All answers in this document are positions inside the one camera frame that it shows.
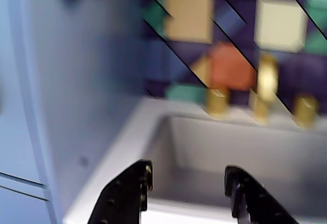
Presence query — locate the gold toy faucet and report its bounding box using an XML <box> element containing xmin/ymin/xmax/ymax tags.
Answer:
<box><xmin>249</xmin><ymin>54</ymin><xmax>279</xmax><ymax>125</ymax></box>

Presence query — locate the gold faucet knob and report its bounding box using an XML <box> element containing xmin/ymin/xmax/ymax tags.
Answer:
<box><xmin>206</xmin><ymin>87</ymin><xmax>229</xmax><ymax>119</ymax></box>
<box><xmin>293</xmin><ymin>96</ymin><xmax>319</xmax><ymax>129</ymax></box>

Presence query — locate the grey toy sink basin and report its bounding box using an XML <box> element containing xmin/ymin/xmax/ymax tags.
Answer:
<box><xmin>150</xmin><ymin>115</ymin><xmax>327</xmax><ymax>209</ymax></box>

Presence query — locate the blue toy kitchen unit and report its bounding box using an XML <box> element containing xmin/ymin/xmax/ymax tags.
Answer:
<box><xmin>0</xmin><ymin>0</ymin><xmax>327</xmax><ymax>224</ymax></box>

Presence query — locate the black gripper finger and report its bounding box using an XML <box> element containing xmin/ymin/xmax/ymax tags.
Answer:
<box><xmin>88</xmin><ymin>159</ymin><xmax>154</xmax><ymax>224</ymax></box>
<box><xmin>224</xmin><ymin>165</ymin><xmax>298</xmax><ymax>224</ymax></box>

